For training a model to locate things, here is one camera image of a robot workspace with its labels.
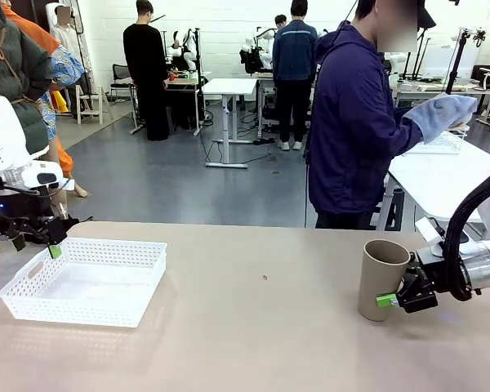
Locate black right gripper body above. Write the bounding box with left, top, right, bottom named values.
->
left=395, top=247, right=471, bottom=314

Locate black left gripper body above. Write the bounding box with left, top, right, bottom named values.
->
left=0, top=187, right=54, bottom=230

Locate beige paper cup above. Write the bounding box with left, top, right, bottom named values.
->
left=358, top=239, right=412, bottom=323

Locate white perforated plastic basket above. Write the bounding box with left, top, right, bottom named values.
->
left=0, top=237, right=168, bottom=329

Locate light blue cleaning cloth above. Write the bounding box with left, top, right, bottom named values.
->
left=402, top=92, right=479, bottom=144

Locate person's right forearm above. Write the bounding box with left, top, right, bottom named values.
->
left=387, top=114, right=425, bottom=157

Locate white side table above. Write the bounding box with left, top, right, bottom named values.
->
left=385, top=138, right=490, bottom=246

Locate mannequin in green puffer jacket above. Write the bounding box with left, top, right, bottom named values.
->
left=0, top=0, right=57, bottom=164

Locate blue patterned garment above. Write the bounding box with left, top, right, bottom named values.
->
left=38, top=45, right=86, bottom=142

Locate person in purple jacket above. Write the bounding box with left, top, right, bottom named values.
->
left=308, top=0, right=425, bottom=230

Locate black mesh chair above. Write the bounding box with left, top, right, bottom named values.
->
left=109, top=64, right=139, bottom=103

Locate long grey work desk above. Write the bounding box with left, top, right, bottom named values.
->
left=391, top=79, right=490, bottom=107

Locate mannequin in white clothes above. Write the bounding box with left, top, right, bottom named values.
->
left=48, top=2, right=94, bottom=114

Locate mannequin in orange garment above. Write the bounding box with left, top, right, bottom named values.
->
left=2, top=2, right=89, bottom=199

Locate black vertical pole stand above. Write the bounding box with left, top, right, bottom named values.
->
left=192, top=26, right=205, bottom=138

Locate person in black clothes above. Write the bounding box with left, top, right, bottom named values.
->
left=122, top=0, right=171, bottom=142

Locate wooden top work desk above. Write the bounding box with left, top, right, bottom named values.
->
left=128, top=69, right=213, bottom=136

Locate black tripod stand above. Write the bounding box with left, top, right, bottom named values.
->
left=444, top=28, right=486, bottom=97

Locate white standing desk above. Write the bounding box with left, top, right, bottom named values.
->
left=202, top=77, right=258, bottom=169

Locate person in blue jacket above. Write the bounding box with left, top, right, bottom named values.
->
left=272, top=0, right=319, bottom=151

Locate black cone lamp shade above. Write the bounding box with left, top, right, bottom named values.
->
left=416, top=0, right=437, bottom=29

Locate black backpack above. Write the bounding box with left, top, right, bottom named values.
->
left=239, top=45, right=263, bottom=75

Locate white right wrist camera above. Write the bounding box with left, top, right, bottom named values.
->
left=415, top=216, right=481, bottom=257

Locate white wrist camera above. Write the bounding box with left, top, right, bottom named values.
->
left=22, top=160, right=75, bottom=192
left=415, top=216, right=481, bottom=257

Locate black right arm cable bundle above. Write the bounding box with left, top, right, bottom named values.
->
left=443, top=161, right=490, bottom=302

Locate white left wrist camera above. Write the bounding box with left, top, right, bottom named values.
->
left=22, top=160, right=75, bottom=192

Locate white wire dish rack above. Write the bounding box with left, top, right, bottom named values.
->
left=408, top=120, right=470, bottom=156

